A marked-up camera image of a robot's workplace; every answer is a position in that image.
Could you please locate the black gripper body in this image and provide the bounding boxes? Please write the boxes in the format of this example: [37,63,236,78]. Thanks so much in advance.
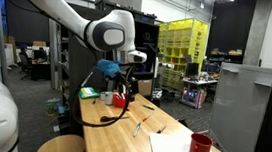
[113,63,136,87]

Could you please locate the white pen in mug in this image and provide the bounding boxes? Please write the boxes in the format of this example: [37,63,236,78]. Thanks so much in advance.
[116,90,127,101]

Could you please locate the orange red mug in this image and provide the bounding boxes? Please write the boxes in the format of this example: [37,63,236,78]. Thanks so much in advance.
[112,93,129,109]

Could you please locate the white cylindrical mug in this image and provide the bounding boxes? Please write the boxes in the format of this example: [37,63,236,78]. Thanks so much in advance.
[103,90,115,107]

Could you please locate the dark green pen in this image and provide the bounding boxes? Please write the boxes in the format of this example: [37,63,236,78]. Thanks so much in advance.
[141,104,156,112]

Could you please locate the red pen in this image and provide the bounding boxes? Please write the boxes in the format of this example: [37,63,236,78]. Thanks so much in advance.
[141,113,153,125]

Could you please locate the black pen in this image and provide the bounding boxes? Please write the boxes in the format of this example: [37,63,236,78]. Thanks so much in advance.
[155,124,167,136]

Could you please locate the dark red mug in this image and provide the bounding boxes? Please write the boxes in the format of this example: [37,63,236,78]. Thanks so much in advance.
[188,131,215,152]

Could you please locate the cardboard box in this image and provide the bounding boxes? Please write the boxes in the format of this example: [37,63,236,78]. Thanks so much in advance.
[136,78,154,99]

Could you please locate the black scissors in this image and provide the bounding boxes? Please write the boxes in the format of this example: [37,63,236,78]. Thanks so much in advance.
[99,113,131,127]

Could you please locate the green wipes packet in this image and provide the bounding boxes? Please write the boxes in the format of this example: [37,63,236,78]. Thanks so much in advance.
[78,86,102,102]

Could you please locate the green and white marker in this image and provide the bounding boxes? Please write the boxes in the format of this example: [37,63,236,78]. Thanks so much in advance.
[132,121,143,140]

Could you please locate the black shelving unit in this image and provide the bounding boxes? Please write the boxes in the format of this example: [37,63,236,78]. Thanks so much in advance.
[44,0,163,144]

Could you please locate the small blue floor box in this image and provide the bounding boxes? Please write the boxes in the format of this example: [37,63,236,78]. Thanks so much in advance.
[56,103,68,116]

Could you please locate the yellow storage rack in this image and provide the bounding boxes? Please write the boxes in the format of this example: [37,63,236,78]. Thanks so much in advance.
[152,15,212,96]

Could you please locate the computer case with lights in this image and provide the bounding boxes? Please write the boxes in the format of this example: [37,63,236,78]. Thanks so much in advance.
[179,86,207,111]

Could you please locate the black computer monitor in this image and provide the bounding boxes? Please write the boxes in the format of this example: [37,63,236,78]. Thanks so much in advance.
[184,62,200,81]

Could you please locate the green floor basket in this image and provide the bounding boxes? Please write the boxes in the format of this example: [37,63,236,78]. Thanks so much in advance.
[42,96,62,119]

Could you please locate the cluttered work desk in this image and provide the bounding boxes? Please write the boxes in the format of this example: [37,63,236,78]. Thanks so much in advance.
[178,75,219,112]

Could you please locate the dark office desk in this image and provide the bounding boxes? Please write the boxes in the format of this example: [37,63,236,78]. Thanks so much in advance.
[28,45,54,83]

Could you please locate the round wooden stool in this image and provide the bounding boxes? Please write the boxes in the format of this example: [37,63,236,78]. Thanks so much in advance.
[35,130,88,152]

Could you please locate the black office chair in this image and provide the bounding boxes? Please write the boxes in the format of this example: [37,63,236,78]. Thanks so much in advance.
[16,46,35,81]

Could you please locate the dark background shelf unit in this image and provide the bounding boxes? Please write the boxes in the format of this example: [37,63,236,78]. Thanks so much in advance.
[207,46,246,67]

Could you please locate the grey metal cabinet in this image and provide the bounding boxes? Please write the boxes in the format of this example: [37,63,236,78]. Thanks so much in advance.
[206,61,272,152]

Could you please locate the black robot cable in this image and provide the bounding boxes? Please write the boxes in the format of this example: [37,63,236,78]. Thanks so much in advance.
[70,63,135,131]

